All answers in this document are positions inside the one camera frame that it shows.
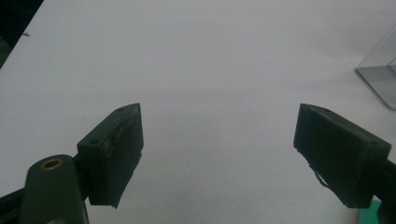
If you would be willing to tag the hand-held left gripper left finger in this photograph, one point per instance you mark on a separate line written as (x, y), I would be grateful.
(115, 155)

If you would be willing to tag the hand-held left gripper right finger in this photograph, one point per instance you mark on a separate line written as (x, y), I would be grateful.
(339, 155)

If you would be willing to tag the green and white glue stick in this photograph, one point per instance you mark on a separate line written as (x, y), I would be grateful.
(370, 213)

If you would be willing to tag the clear plastic pen holder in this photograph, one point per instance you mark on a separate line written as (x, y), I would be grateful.
(381, 81)

